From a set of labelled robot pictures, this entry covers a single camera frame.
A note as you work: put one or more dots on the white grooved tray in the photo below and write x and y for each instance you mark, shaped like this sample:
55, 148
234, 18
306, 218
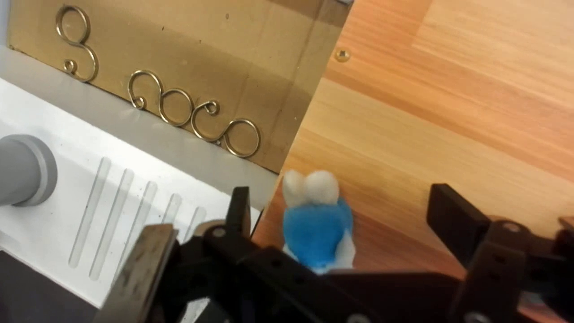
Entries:
73, 239

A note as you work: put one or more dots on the grey metal mount bar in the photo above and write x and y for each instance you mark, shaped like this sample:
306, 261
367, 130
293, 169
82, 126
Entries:
141, 275

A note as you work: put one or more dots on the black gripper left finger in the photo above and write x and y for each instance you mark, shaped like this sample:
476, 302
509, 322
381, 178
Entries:
240, 209

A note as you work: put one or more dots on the small counter screw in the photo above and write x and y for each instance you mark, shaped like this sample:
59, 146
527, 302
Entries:
342, 54

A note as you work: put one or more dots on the blue toy with white feet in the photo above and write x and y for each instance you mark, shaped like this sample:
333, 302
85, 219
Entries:
317, 230

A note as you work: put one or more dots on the grey round knob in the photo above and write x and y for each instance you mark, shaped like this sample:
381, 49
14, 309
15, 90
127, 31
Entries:
24, 171

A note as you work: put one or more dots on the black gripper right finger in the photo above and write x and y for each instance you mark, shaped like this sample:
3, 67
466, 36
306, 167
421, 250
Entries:
459, 216

